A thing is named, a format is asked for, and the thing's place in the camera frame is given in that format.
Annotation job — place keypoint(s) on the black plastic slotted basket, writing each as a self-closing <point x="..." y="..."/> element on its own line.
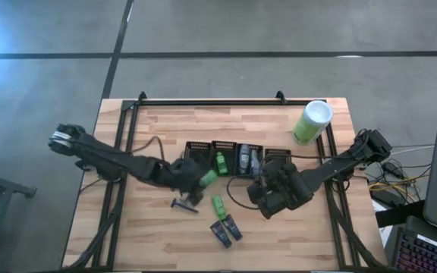
<point x="250" y="146"/>
<point x="197" y="149"/>
<point x="277" y="153"/>
<point x="230" y="151"/>

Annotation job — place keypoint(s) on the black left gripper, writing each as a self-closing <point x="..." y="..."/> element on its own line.
<point x="184" y="176"/>

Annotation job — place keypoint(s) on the dark blue travel tube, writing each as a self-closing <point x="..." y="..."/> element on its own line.
<point x="220" y="234"/>
<point x="232" y="227"/>

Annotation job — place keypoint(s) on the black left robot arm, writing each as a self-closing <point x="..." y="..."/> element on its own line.
<point x="108" y="155"/>

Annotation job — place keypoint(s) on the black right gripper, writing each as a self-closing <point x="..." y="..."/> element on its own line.
<point x="287" y="186"/>

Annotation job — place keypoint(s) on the backlit black keyboard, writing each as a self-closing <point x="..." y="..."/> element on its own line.
<point x="427" y="254"/>

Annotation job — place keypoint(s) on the black power adapter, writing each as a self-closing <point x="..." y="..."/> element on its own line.
<point x="392" y="168"/>

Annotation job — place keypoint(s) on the green wipes canister white lid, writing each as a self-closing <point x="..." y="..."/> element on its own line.
<point x="311" y="123"/>

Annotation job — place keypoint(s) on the blue disposable razor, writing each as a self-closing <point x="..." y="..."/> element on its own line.
<point x="184" y="206"/>

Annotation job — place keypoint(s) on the black aluminium table frame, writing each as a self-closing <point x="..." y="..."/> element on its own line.
<point x="218" y="102"/>

